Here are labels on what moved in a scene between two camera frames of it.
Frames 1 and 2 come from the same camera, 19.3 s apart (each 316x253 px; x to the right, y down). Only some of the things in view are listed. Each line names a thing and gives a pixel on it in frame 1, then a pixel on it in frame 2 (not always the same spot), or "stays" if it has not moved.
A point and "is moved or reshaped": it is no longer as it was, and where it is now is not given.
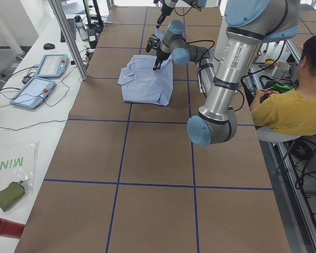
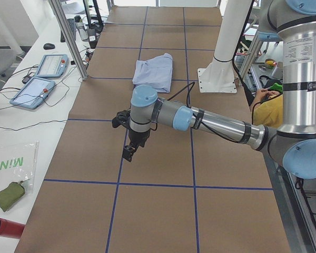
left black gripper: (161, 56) -> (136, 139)
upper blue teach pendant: (52, 66) stays
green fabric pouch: (7, 197) stays
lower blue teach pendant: (32, 93) stays
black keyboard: (71, 24) stays
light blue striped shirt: (141, 84) is moved or reshaped
